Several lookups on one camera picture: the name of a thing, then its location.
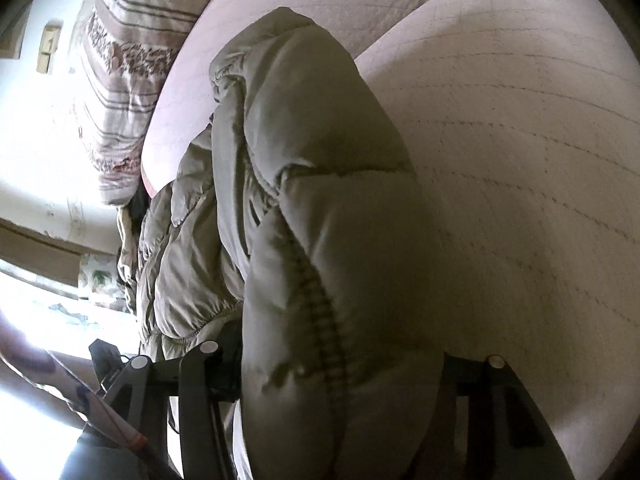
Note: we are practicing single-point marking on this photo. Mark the person's left forearm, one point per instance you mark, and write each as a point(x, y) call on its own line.
point(60, 390)

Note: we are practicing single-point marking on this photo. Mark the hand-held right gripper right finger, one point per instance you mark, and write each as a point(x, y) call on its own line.
point(490, 390)

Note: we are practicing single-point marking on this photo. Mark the olive quilted hooded jacket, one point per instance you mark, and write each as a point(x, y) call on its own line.
point(300, 210)

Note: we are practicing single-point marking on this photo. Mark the pale pink quilted bed cover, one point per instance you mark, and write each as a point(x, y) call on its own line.
point(525, 160)

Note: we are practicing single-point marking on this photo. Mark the striped floral pillow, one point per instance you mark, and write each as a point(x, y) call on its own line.
point(130, 60)

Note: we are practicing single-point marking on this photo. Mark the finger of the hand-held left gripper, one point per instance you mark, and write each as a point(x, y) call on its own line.
point(102, 357)

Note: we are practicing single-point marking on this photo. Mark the pink bolster pillow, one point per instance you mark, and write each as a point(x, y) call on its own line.
point(225, 10)

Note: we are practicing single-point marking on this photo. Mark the floral small pillow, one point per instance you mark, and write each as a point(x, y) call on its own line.
point(100, 280)

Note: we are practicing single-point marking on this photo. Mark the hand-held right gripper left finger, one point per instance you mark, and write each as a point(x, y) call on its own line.
point(200, 375)

